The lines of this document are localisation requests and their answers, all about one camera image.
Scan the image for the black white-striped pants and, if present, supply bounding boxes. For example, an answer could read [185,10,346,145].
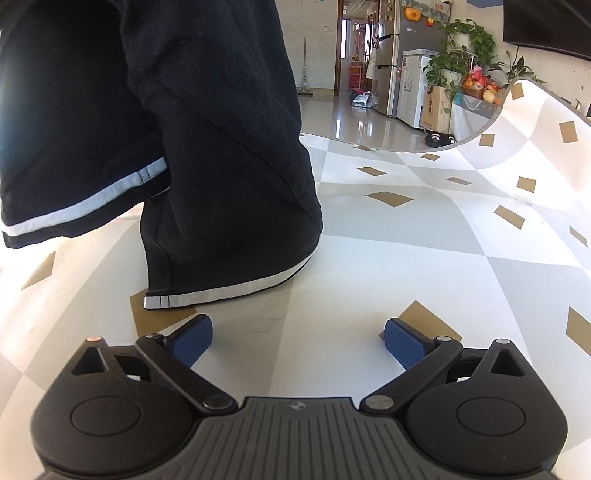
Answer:
[0,0,324,311]

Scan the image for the patterned fridge cover cloth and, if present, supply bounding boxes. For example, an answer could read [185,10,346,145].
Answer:
[399,0,458,24]

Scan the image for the fruit basket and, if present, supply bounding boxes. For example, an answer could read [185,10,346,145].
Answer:
[462,67,502,105]

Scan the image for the small leafy potted plant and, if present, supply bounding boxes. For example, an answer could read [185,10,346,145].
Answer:
[496,48,534,89]

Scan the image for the green trailing potted plant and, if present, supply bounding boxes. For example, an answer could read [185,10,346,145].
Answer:
[422,18,498,100]

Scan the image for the side table with clear cover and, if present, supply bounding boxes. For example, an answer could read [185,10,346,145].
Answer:
[450,95,502,142]

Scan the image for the silver refrigerator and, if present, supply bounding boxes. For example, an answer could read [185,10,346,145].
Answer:
[372,0,444,116]

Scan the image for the floor mop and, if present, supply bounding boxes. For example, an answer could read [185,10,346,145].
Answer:
[298,37,314,98]

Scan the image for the cardboard box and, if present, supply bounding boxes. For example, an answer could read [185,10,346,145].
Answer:
[420,85,451,133]

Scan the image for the wall television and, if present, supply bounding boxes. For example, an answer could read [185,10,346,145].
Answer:
[503,0,591,59]

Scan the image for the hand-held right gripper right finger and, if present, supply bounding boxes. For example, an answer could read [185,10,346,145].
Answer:
[362,318,528,411]

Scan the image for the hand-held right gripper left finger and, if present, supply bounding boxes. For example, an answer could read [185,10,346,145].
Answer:
[69,314,237,412]

